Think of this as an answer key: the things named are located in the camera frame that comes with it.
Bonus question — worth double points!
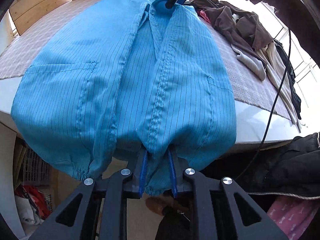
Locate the blue striped work jacket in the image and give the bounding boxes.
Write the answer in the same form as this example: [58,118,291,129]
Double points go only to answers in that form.
[11,0,236,195]

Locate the red garment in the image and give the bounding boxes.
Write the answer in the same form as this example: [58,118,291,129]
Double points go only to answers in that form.
[197,10,211,24]

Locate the rust knitted sleeve cuff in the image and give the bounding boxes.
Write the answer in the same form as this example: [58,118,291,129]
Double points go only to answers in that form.
[145,197,171,216]

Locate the brown garment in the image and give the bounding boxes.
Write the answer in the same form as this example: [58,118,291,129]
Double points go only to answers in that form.
[185,0,273,67]

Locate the red and white bag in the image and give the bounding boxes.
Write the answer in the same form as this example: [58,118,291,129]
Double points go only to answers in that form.
[14,184,51,225]

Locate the pink bow-print shirt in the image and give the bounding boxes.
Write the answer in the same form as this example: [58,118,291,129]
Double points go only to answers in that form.
[267,196,319,239]

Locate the pink plaid table mat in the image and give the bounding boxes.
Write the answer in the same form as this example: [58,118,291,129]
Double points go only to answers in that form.
[1,0,276,111]

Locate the black jacket garment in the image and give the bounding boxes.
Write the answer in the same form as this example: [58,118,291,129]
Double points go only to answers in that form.
[274,39,302,120]

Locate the beige garment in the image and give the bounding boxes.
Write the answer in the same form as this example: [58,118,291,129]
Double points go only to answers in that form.
[231,42,302,133]

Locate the wooden plank panel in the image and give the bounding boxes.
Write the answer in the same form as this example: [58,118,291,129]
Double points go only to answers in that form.
[9,0,71,35]

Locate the black cable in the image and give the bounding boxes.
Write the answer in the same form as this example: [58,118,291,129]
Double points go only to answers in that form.
[235,28,293,181]

